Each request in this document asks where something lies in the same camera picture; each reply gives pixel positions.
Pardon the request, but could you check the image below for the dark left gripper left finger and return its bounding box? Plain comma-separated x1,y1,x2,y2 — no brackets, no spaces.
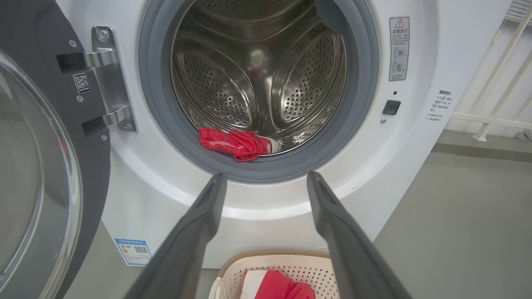
124,172,228,299

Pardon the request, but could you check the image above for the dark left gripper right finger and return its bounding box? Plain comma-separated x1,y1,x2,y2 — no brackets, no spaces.
307,171,413,299

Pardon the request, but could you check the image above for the red and white jersey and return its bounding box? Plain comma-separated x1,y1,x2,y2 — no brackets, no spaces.
240,269,316,299

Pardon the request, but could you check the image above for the red mesh garment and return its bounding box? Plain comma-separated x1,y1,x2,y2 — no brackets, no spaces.
198,127,280,162

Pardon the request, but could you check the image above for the black washing machine door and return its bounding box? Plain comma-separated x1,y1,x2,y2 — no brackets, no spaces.
0,0,119,299

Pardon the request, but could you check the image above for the cream perforated laundry basket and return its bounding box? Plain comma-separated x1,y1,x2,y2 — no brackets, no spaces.
208,249,341,299

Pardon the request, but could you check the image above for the white front-load washing machine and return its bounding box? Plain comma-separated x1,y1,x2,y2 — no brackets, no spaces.
54,0,514,270

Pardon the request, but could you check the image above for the silver metal door hinge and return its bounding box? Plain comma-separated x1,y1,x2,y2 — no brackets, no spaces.
91,26,138,132

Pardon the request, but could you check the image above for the blue energy label sticker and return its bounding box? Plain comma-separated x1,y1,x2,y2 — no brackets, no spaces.
114,238,153,267

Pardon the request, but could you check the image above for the small QR code sticker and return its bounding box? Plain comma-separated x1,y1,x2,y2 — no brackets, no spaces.
73,73,91,94

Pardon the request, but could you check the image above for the white metal rack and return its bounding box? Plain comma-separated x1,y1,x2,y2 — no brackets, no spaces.
449,0,532,142

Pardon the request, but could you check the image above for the grey warning sticker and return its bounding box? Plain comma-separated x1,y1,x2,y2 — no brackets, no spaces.
389,17,410,81

